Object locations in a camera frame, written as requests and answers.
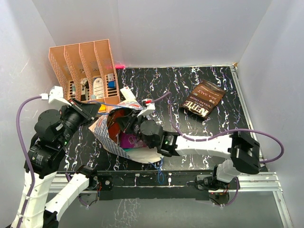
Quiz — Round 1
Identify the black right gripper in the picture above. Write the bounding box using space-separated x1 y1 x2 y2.
116 110 155 149

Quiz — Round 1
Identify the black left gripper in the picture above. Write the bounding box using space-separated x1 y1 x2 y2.
57 96 101 146

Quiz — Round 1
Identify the blue checkered paper bag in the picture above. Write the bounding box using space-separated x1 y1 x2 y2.
88 99 166 185

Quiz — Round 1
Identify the brown kettle chips bag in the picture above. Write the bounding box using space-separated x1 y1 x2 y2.
180 80 225 119

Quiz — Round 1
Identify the red doritos bag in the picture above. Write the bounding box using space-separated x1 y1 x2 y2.
107 109 125 144

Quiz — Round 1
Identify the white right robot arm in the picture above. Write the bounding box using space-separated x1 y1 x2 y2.
116 116 260 190

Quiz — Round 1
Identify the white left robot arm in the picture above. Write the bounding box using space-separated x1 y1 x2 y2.
10 95 100 228

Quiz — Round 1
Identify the purple snack bag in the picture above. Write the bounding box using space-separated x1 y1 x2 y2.
119 133 144 149

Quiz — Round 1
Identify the yellow object in organizer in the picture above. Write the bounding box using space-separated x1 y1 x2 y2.
98 104 107 113

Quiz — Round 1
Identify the white label bottle in organizer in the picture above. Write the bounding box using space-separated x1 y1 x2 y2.
93 77 104 99

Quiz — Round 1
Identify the white tube in organizer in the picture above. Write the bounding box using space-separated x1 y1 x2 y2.
72 84 76 96

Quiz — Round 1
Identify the small white red box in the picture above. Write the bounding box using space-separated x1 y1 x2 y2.
120 86 136 100

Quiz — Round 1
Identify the blue item in organizer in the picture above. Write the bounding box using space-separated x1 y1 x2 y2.
108 81 116 89

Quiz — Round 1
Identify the orange plastic file organizer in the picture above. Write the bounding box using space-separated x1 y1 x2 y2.
48 39 121 112

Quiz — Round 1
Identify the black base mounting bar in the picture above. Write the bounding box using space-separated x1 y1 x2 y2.
96 170 230 202

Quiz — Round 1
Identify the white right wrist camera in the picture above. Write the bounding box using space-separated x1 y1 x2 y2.
137 98 155 117

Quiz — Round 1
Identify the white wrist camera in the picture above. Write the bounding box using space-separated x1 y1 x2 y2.
40 86 71 107
137 98 155 117

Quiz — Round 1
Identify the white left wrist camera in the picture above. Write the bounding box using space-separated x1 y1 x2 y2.
40 86 71 107

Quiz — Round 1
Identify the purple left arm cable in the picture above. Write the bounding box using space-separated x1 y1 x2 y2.
15 96 43 228

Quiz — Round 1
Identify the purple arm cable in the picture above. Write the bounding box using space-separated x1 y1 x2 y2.
151 91 285 163
15 96 43 228

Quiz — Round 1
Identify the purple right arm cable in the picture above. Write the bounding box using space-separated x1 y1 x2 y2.
151 91 285 163

